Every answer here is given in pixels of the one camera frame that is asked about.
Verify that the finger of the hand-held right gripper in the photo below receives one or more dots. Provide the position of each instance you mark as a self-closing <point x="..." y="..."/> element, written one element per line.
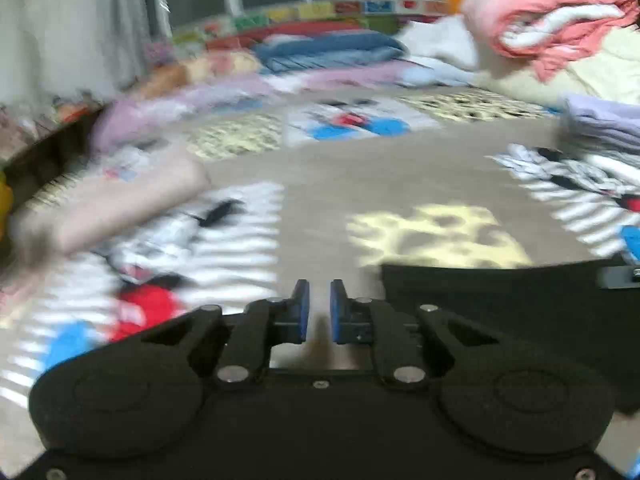
<point x="617" y="277"/>

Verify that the black garment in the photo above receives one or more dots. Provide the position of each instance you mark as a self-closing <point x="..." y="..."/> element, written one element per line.
<point x="525" y="300"/>

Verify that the yellow object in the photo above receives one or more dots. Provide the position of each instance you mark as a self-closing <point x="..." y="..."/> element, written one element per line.
<point x="4" y="205"/>

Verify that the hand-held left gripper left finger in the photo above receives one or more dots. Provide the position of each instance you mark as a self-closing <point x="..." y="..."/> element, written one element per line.
<point x="303" y="310"/>

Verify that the light blue garment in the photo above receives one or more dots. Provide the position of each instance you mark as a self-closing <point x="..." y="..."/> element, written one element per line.
<point x="430" y="76"/>

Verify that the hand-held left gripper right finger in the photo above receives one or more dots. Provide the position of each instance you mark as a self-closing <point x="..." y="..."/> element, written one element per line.
<point x="335" y="315"/>

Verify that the orange yellow patterned garment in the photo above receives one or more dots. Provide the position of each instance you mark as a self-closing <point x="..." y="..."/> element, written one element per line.
<point x="200" y="70"/>

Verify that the lavender cloth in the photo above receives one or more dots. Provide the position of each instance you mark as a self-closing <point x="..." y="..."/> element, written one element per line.
<point x="150" y="115"/>

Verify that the red folded garment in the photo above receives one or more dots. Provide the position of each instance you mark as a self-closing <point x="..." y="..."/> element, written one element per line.
<point x="280" y="32"/>

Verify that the pink blanket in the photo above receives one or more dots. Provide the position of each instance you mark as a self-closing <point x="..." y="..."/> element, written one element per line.
<point x="525" y="0"/>

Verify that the blue folded garment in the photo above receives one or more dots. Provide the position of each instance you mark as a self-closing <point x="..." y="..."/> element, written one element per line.
<point x="325" y="47"/>

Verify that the purple folded clothes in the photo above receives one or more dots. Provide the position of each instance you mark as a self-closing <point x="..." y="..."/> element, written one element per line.
<point x="605" y="120"/>

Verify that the grey curtain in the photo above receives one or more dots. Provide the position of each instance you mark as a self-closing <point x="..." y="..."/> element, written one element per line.
<point x="75" y="20"/>

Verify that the white garment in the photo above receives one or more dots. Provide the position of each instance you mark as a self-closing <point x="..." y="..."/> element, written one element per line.
<point x="440" y="40"/>

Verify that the beige pink folded garment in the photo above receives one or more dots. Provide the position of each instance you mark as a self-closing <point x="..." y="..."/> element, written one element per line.
<point x="125" y="200"/>

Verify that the cream blanket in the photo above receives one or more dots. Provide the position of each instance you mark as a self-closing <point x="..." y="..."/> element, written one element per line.
<point x="600" y="70"/>

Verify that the colourful bed bumper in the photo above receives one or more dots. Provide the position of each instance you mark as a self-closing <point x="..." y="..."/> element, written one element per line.
<point x="320" y="10"/>

